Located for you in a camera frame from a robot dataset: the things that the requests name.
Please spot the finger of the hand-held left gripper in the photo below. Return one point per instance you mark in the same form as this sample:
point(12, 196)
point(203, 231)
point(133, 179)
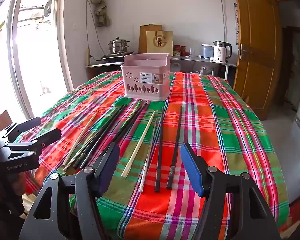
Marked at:
point(48, 136)
point(25, 127)

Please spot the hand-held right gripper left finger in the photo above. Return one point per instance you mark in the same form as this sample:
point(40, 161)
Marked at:
point(110, 167)

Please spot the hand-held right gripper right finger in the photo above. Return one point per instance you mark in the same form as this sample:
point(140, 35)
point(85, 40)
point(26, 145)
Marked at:
point(192, 170)

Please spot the cream chopstick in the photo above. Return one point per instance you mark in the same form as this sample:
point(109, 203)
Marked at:
point(81, 140)
point(138, 145)

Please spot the silver metal chopstick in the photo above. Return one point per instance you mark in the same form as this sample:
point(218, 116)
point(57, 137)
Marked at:
point(67, 167)
point(148, 155)

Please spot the pink plastic utensil basket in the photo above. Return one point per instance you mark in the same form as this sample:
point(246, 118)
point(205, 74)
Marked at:
point(145, 80)

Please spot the plaid tablecloth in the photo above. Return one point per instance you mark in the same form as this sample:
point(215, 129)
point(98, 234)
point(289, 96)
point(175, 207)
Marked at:
point(215, 130)

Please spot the white bowl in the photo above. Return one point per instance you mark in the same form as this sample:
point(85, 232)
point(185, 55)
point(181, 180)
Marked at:
point(193, 72)

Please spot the black induction cooker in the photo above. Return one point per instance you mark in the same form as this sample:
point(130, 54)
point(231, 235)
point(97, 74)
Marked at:
point(110, 57)

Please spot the clear plastic bag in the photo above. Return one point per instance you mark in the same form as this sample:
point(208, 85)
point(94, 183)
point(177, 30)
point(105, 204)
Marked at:
point(206, 70)

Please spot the large window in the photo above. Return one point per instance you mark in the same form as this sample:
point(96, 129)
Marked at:
point(62, 30)

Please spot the steel shelf counter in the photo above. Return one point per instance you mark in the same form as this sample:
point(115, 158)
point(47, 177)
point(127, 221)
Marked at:
point(195, 59)

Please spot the steel steamer pot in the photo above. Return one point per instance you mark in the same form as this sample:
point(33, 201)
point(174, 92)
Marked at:
point(118, 46)

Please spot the drinking glass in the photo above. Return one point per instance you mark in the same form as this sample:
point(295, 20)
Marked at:
point(192, 52)

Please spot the clear water container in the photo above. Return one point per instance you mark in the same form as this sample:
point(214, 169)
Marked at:
point(207, 51)

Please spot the outdoor fan unit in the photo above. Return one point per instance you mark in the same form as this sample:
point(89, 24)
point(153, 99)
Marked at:
point(48, 10)

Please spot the red lidded jar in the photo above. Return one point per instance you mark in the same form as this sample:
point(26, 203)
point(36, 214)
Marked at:
point(177, 48)
point(183, 50)

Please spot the white electric kettle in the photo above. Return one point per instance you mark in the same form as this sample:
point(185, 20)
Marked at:
point(220, 52)

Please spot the brown paper bag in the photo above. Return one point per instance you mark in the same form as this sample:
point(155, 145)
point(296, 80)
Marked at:
point(160, 42)

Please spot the wooden cutting board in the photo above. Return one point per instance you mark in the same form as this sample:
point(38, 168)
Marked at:
point(143, 37)

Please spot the hanging grey cloth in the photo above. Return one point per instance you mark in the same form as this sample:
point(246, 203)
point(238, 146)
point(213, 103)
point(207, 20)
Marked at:
point(100, 10)

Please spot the wooden door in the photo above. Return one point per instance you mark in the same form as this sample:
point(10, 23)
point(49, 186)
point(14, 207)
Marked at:
point(257, 42)

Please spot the wall power strip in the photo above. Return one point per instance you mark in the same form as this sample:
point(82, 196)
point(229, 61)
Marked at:
point(88, 57)

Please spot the wall calendar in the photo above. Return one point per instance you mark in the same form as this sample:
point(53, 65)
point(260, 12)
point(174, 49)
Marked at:
point(236, 25)

